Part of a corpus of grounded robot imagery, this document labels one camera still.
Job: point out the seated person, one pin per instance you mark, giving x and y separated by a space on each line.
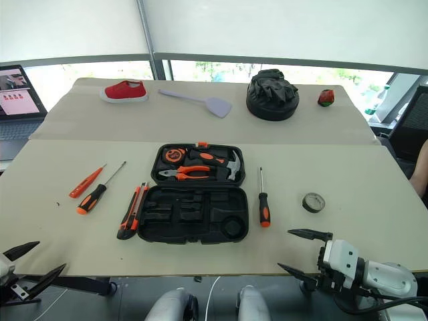
420 170

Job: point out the black gloves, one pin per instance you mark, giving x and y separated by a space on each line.
272 83

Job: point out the black orange screwdriver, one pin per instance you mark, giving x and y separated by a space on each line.
263 207
92 199

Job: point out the grey window frame post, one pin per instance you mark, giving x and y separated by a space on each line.
148 40

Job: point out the white roller blind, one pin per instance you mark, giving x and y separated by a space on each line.
284 26
67 26

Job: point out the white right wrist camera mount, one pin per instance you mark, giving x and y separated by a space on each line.
341 257

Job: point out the dark table frame bar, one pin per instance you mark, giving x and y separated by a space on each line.
83 285

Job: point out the orange black tape measure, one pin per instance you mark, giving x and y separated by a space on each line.
173 156

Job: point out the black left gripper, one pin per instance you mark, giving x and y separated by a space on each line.
10 291

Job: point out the lavender plastic spatula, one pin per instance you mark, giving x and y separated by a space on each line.
217 105

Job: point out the red green toy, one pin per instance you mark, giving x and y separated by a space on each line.
327 98

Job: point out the orange tester screwdriver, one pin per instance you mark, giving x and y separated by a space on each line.
85 182

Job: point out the orange black utility knife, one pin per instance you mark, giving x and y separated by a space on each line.
132 214

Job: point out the grey rounded shell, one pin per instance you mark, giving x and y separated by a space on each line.
170 306
254 304

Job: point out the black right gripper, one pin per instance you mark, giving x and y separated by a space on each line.
329 281

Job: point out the black electrical tape roll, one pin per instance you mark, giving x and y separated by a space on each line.
306 204

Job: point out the black round cushion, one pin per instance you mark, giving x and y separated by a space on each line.
267 112

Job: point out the black tool case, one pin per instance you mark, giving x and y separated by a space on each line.
217 207

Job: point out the grey laptop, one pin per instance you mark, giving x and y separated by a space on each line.
16 127

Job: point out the red canvas shoe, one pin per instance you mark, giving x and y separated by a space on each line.
125 91

